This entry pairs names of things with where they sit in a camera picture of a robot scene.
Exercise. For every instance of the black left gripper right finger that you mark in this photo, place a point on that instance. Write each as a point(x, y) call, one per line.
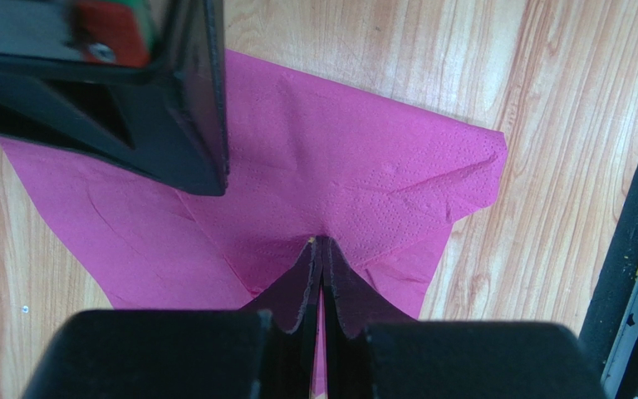
point(375, 350)

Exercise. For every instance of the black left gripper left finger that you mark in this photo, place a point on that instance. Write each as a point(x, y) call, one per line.
point(265, 349)

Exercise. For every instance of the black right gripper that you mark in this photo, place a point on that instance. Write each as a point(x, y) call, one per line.
point(136, 84)

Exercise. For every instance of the magenta paper napkin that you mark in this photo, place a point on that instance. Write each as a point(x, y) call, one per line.
point(309, 157)

